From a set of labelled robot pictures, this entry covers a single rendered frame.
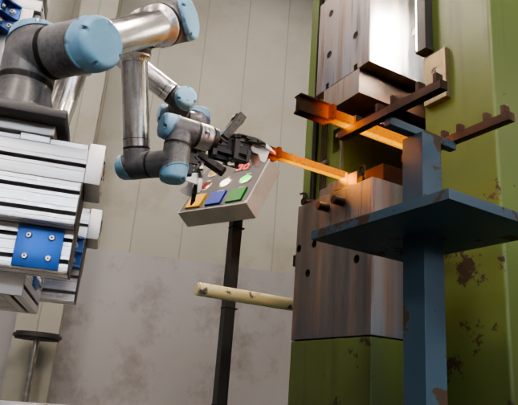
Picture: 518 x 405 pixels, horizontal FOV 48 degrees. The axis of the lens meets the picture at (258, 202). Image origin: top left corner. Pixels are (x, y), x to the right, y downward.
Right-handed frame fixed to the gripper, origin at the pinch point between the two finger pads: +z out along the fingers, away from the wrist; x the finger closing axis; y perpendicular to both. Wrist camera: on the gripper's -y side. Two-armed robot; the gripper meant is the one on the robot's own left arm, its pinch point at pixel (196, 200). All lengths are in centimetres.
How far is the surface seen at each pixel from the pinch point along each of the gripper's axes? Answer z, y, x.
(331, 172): -6, -38, 32
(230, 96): -194, -55, -274
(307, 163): -6.3, -29.0, 34.8
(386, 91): -39, -56, 34
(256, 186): -10.7, -22.8, -5.3
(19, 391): 74, 73, -251
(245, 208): -1.3, -19.0, -4.6
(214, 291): 31.6, -9.5, 2.6
